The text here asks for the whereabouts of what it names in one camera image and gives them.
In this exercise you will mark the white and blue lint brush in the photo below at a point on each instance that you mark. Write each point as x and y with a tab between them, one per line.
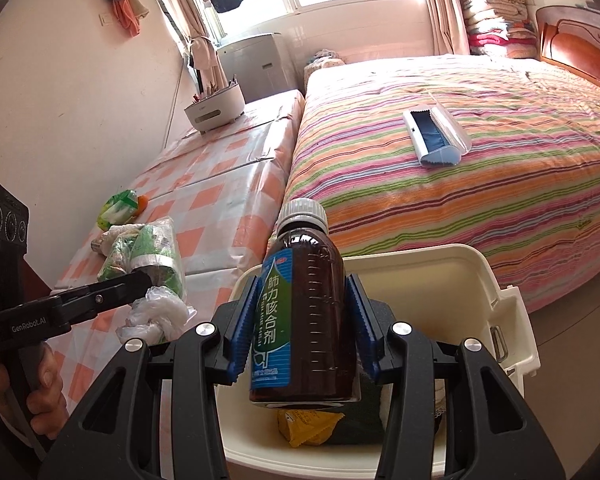
437	132

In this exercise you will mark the green snack packet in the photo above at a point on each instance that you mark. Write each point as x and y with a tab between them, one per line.
117	209

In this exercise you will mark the clear bag of green packets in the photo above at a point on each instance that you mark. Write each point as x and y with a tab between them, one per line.
150	250

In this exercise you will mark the white wall switch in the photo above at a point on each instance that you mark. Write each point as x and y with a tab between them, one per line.
104	19

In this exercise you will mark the brown medicine bottle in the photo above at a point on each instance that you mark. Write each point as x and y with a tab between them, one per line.
320	310

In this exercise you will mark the wooden bed headboard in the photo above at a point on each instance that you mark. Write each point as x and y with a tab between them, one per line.
575	45

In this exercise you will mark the cluster of pens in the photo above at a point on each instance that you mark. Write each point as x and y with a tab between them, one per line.
212	91

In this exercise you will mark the cream plastic bin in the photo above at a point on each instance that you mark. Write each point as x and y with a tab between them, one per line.
430	280

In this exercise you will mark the yellow snack packet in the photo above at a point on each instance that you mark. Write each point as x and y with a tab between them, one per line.
305	427

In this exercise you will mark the stack of folded quilts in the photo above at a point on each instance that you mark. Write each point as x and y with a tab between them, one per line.
495	15

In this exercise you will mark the person's left hand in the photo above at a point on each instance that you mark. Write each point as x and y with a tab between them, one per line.
47	410

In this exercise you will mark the grey floor appliance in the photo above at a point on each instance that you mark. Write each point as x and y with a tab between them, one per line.
260	65

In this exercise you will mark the floral covered stool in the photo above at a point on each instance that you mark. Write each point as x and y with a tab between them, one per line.
325	67

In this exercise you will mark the white desktop organizer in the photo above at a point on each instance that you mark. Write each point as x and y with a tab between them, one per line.
215	112

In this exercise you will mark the striped bed blanket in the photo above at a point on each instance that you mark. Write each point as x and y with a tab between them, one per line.
480	210

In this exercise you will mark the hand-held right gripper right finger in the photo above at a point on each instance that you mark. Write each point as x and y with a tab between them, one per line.
362	330

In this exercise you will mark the orange cloth on wall hook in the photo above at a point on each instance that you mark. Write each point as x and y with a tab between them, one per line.
125	10

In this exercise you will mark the white plastic bag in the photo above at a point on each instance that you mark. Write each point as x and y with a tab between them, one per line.
155	312

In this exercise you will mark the small orange piece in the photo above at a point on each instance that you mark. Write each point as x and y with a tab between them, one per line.
142	201

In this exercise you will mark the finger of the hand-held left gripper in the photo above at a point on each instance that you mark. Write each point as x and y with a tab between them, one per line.
105	295

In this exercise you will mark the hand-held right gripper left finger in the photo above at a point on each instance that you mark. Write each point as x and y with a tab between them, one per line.
245	330

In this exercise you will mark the beige curtain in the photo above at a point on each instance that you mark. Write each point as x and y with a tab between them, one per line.
180	5
445	15

